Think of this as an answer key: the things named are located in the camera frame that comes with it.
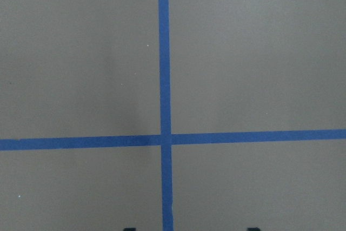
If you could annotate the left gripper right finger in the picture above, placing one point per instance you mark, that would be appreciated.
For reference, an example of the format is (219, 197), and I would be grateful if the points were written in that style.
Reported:
(253, 229)

